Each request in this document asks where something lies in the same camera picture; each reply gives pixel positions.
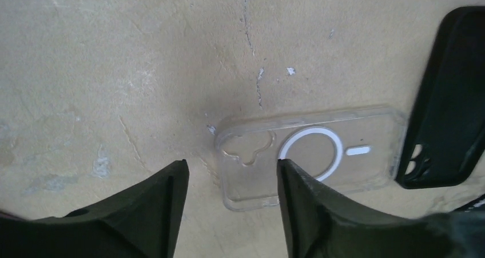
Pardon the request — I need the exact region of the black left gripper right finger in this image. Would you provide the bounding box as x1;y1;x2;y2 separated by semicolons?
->
277;159;484;257

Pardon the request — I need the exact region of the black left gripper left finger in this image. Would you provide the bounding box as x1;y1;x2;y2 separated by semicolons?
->
1;160;189;257

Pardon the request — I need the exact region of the clear magsafe phone case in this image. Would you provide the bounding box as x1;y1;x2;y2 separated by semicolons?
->
214;106;407;212

